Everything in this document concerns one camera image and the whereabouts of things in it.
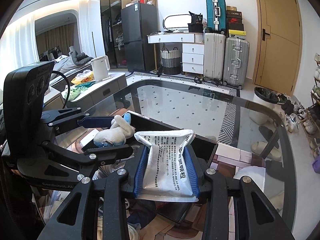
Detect white green granule packet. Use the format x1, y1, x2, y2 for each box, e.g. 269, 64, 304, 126
135, 129, 198, 203

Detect white plush toy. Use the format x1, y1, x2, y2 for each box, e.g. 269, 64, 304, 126
93, 113, 136, 147

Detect grey side cabinet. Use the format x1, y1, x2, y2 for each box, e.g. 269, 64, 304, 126
43, 71, 128, 112

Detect white kettle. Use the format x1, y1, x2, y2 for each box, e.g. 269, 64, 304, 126
91, 55, 110, 82

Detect woven laundry basket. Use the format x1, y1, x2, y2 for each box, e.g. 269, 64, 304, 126
161, 47, 181, 75

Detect silver suitcase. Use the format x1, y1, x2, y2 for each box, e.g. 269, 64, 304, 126
223, 37, 249, 90

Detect black refrigerator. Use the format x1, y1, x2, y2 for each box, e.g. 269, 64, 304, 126
121, 3, 158, 72

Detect white drawer desk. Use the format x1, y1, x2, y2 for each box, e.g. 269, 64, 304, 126
147, 33, 204, 75

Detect white suitcase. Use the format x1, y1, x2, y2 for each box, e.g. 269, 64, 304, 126
203, 33, 226, 80

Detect oval mirror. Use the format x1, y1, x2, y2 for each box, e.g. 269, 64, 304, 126
162, 14, 191, 31

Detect wooden shoe rack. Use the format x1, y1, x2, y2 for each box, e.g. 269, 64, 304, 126
302, 53, 319, 159

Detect purple bag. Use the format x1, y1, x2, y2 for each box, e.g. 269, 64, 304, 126
312, 155, 320, 174

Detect dark wardrobe cabinet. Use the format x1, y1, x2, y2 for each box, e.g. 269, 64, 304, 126
100, 0, 135, 68

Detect black bag on desk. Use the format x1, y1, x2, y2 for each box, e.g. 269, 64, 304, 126
188, 11, 203, 33

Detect stacked shoe boxes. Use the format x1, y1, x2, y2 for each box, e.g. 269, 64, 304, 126
226, 5, 246, 40

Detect teal suitcase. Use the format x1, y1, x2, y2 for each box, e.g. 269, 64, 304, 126
206, 0, 227, 35

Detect wooden door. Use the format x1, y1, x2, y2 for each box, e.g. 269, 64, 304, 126
253, 0, 303, 95

